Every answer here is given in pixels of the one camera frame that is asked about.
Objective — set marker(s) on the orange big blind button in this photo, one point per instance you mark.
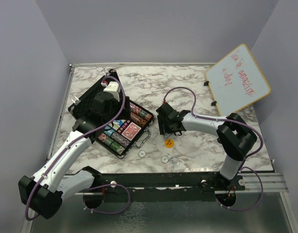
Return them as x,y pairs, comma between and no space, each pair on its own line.
169,143

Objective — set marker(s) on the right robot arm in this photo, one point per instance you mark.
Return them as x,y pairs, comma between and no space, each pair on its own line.
235,136

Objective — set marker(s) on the red white poker chip stack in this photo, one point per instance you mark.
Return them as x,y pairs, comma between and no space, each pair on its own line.
103,137

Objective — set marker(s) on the red playing card deck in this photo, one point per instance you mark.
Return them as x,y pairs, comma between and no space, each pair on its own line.
131,131

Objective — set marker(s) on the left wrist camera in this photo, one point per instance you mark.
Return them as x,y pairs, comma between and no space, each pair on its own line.
112,88

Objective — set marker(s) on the green grey chip row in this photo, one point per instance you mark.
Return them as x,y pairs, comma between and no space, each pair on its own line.
116,147

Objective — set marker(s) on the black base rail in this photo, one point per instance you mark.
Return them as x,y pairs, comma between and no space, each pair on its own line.
160,187

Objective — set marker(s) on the white dry-erase board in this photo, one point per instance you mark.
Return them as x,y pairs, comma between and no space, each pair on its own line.
236,81

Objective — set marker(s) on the red green chip row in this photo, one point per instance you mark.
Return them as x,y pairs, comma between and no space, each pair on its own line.
144,115

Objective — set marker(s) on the blue tan chip row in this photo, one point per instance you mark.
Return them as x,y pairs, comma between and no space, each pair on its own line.
120,139

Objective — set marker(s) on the red dice in case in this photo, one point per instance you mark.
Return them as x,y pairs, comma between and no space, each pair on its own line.
123,127

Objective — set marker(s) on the orange black chip row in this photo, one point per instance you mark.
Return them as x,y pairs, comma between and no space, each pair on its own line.
138,120

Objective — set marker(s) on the clear dealer button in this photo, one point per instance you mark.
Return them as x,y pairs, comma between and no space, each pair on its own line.
174,162

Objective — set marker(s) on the blue playing card deck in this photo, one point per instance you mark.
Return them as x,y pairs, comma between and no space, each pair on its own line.
116,124

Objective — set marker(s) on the grey poker chip stack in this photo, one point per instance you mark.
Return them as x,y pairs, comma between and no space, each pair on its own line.
135,108

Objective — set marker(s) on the black foam-lined poker case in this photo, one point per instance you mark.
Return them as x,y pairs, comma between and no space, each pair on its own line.
91,128

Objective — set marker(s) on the white poker chip left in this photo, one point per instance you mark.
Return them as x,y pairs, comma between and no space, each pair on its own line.
142,154

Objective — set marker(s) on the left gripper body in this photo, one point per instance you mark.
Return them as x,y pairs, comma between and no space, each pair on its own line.
116,109

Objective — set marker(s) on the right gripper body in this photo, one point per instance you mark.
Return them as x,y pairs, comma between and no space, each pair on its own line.
167,128

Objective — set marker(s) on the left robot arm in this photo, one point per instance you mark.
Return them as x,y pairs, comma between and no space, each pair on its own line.
44,192

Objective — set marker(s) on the light blue poker chip stack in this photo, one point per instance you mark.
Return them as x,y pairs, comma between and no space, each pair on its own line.
109,131

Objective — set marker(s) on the white poker chip middle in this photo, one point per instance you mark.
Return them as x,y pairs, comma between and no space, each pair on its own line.
164,159

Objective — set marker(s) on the clear triangular card cutter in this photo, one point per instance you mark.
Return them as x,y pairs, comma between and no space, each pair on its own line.
165,130

